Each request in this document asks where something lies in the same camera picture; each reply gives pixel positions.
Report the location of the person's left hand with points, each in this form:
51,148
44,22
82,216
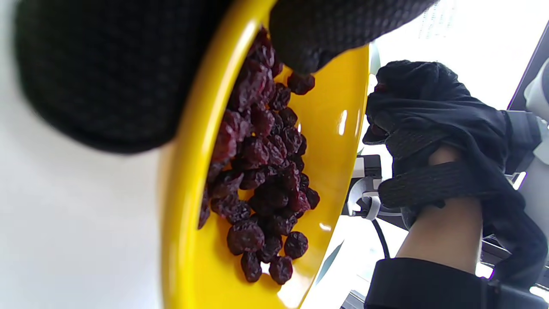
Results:
107,77

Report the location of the person's right hand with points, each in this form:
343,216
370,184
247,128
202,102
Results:
429,98

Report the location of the pile of dried cranberries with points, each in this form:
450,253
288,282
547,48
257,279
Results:
257,150

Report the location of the yellow bowl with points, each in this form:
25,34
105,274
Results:
193,257

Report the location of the person's right forearm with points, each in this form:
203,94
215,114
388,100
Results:
446,236

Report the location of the light green plate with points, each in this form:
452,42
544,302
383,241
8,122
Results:
374,60

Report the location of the black motion controller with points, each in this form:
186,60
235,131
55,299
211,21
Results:
538,86

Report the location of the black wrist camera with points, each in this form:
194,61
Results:
364,193

